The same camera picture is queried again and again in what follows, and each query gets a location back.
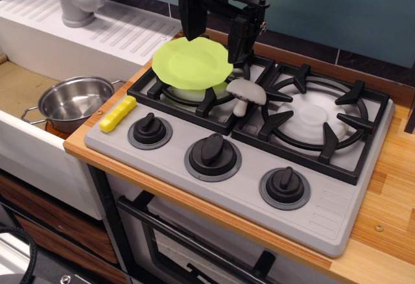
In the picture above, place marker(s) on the black left burner grate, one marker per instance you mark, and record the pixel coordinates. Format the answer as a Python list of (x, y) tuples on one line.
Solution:
[(210, 108)]

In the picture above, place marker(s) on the white toy sink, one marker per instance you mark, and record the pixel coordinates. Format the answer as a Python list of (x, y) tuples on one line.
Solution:
[(38, 50)]

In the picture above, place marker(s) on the white right burner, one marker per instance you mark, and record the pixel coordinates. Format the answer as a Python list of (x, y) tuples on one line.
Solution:
[(310, 111)]

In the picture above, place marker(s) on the orange object under pot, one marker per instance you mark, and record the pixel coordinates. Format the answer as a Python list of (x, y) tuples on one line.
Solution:
[(49, 128)]

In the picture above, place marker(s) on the black right stove knob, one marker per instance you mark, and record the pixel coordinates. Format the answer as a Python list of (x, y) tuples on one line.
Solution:
[(285, 189)]

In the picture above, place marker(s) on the black burner grate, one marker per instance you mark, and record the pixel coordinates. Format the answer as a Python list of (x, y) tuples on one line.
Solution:
[(328, 125), (210, 108)]

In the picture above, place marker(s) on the white toy mushroom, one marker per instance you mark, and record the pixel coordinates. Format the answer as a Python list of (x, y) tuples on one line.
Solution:
[(246, 92)]

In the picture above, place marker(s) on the white left burner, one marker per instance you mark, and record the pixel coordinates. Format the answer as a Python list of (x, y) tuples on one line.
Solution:
[(193, 97)]

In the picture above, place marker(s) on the black right burner grate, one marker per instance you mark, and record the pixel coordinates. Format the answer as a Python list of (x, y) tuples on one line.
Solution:
[(328, 125)]

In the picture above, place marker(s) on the grey toy stove top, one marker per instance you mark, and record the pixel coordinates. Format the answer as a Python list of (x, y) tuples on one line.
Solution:
[(324, 223)]

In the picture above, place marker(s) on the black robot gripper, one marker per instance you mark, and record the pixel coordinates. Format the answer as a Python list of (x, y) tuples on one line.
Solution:
[(247, 22)]

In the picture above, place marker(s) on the toy oven door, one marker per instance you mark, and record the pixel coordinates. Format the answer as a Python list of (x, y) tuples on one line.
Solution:
[(244, 252)]

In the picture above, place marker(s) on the black left stove knob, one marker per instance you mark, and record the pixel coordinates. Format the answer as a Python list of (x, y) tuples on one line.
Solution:
[(150, 132)]

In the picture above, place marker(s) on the white burner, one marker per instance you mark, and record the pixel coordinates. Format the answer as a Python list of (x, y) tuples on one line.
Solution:
[(193, 97), (310, 111)]

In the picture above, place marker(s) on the black oven door handle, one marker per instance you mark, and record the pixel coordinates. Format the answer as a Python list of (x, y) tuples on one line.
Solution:
[(152, 223)]

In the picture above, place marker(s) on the black middle stove knob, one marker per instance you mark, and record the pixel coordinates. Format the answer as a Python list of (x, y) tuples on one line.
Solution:
[(213, 159)]

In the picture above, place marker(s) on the stainless steel pot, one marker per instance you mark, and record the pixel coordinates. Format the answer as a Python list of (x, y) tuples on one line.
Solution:
[(68, 104)]

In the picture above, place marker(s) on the green plastic plate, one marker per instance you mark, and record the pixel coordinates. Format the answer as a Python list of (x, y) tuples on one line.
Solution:
[(192, 65)]

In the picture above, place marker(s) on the black stove knob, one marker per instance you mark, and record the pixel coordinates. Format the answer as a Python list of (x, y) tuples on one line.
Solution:
[(285, 189), (213, 159), (150, 132)]

